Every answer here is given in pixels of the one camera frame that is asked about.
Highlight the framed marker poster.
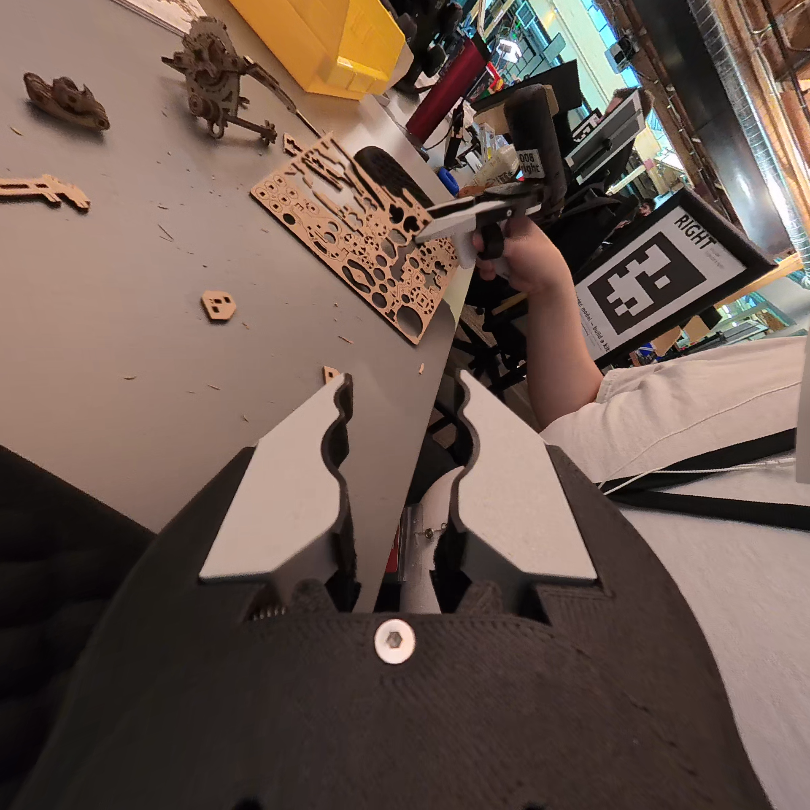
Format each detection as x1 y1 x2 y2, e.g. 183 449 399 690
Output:
572 189 778 369

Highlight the maroon bottle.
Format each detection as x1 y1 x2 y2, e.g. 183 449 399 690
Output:
405 37 491 145

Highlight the small dark wooden assembly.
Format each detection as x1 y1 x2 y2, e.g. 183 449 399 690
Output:
23 71 111 132

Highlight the yellow plastic bin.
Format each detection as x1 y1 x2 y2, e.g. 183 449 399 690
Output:
228 0 407 101

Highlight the wooden laser-cut parts sheet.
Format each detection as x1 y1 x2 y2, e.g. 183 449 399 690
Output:
251 132 461 347

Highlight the wooden strip part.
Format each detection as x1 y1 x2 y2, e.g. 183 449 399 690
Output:
0 175 91 213

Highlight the black table frame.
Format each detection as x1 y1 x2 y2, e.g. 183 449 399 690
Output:
456 304 529 396

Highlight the silver air duct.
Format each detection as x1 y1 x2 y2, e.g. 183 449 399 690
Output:
686 0 810 254

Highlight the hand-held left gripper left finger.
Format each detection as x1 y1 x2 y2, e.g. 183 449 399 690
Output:
199 373 355 607

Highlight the person's right forearm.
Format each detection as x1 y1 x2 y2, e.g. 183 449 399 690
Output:
522 278 605 432

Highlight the instruction booklet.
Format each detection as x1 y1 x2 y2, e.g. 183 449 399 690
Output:
111 0 205 34

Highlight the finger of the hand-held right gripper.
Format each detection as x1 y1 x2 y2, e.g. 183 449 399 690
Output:
414 212 483 246
423 195 483 222

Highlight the black strap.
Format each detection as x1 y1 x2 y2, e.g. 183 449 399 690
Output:
598 427 810 532

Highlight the dark wooden gear model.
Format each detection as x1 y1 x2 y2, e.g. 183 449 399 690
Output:
161 16 300 148

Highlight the person in white shirt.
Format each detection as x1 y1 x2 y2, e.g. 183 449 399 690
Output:
538 335 810 810

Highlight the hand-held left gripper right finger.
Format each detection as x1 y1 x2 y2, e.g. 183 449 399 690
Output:
446 370 597 589

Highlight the clear badge holder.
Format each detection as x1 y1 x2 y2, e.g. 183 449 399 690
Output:
391 503 458 584

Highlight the white cord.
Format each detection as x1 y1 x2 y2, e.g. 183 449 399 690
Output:
598 457 797 496

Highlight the person's right hand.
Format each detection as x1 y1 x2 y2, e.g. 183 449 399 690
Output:
473 221 575 300

